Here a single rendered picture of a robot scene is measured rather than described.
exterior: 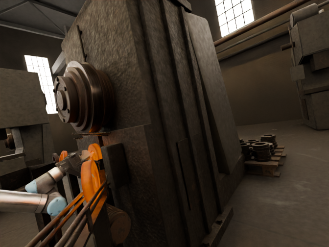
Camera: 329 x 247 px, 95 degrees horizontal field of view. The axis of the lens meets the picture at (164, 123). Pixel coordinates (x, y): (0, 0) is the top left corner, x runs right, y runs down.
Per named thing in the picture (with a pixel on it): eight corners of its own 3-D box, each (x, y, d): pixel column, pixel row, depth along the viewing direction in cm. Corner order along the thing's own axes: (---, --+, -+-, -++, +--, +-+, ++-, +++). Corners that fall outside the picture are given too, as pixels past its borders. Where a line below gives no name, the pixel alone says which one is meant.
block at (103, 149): (124, 180, 93) (116, 142, 93) (131, 182, 88) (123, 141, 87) (108, 188, 85) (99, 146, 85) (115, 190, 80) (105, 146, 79)
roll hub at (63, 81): (67, 124, 104) (58, 84, 104) (82, 118, 86) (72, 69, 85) (58, 126, 100) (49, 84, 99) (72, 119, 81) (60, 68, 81)
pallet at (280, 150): (188, 168, 248) (183, 142, 247) (211, 153, 307) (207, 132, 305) (279, 178, 165) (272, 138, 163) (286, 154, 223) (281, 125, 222)
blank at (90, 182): (103, 205, 59) (93, 208, 58) (99, 167, 67) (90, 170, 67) (93, 197, 47) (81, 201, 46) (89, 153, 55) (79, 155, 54)
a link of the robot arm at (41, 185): (33, 198, 79) (22, 185, 77) (55, 183, 87) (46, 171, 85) (35, 201, 74) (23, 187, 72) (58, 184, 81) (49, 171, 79)
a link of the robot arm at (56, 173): (57, 183, 82) (54, 181, 87) (66, 177, 85) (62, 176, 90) (49, 172, 80) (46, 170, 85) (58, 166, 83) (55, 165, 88)
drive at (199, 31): (191, 165, 261) (170, 63, 255) (253, 169, 197) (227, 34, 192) (147, 196, 183) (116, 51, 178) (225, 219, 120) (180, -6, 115)
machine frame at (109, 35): (149, 190, 198) (121, 57, 193) (235, 212, 126) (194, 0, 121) (93, 228, 144) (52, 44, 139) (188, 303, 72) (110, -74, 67)
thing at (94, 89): (81, 135, 119) (68, 76, 117) (111, 130, 87) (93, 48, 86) (72, 137, 114) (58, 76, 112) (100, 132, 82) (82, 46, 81)
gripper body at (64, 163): (78, 152, 91) (57, 164, 82) (85, 163, 93) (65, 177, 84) (73, 152, 96) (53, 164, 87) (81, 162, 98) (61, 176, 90)
